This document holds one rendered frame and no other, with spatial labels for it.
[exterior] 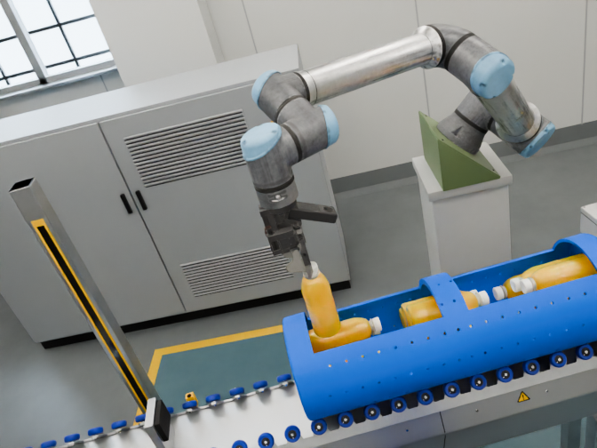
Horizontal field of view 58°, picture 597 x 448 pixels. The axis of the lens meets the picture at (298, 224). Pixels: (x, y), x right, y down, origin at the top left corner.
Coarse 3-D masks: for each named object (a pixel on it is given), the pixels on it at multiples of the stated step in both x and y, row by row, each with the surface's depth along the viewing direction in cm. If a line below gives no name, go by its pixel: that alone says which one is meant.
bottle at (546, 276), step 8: (584, 256) 142; (560, 264) 142; (568, 264) 141; (576, 264) 140; (584, 264) 140; (592, 264) 139; (536, 272) 142; (544, 272) 141; (552, 272) 140; (560, 272) 140; (568, 272) 139; (576, 272) 139; (584, 272) 139; (592, 272) 139; (536, 280) 141; (544, 280) 140; (552, 280) 139; (560, 280) 139; (568, 280) 139; (536, 288) 141; (544, 288) 140
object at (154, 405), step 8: (152, 400) 152; (160, 400) 152; (152, 408) 150; (160, 408) 150; (152, 416) 147; (160, 416) 148; (168, 416) 154; (152, 424) 145; (160, 424) 146; (168, 424) 152; (152, 432) 146; (160, 432) 147; (168, 432) 150; (152, 440) 147; (160, 440) 148; (168, 440) 153
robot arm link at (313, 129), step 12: (288, 108) 116; (300, 108) 116; (312, 108) 116; (324, 108) 116; (288, 120) 116; (300, 120) 114; (312, 120) 114; (324, 120) 114; (336, 120) 116; (300, 132) 112; (312, 132) 113; (324, 132) 114; (336, 132) 116; (300, 144) 112; (312, 144) 114; (324, 144) 116; (300, 156) 114
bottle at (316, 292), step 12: (312, 276) 129; (324, 276) 132; (312, 288) 129; (324, 288) 130; (312, 300) 131; (324, 300) 131; (312, 312) 134; (324, 312) 133; (336, 312) 136; (312, 324) 138; (324, 324) 135; (336, 324) 137; (324, 336) 137
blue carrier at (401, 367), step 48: (576, 240) 143; (432, 288) 140; (480, 288) 160; (576, 288) 134; (288, 336) 139; (384, 336) 134; (432, 336) 133; (480, 336) 133; (528, 336) 134; (576, 336) 136; (336, 384) 134; (384, 384) 135; (432, 384) 139
